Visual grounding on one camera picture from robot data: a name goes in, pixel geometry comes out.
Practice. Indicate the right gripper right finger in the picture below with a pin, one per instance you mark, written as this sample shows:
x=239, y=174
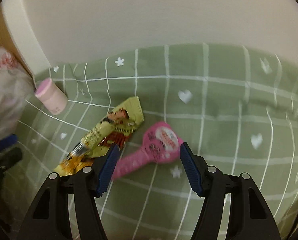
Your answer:
x=249, y=217

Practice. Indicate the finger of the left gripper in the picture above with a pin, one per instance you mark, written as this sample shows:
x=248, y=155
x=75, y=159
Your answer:
x=8, y=142
x=10, y=158

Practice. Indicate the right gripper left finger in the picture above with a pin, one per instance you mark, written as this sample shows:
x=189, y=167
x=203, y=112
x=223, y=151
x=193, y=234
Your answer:
x=48, y=214

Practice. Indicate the white plastic bag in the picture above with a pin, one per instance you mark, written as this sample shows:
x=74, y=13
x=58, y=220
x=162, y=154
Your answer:
x=16, y=86

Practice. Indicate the pink capped bottle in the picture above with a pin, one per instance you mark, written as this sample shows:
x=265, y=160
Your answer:
x=51, y=96

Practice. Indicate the green checkered bedsheet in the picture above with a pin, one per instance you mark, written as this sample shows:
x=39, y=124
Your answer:
x=235, y=106

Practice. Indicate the yellow snack wrapper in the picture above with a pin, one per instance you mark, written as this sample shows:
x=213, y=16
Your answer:
x=116, y=128

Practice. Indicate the pink toy wand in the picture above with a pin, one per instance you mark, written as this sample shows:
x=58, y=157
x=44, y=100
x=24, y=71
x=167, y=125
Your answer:
x=160, y=145

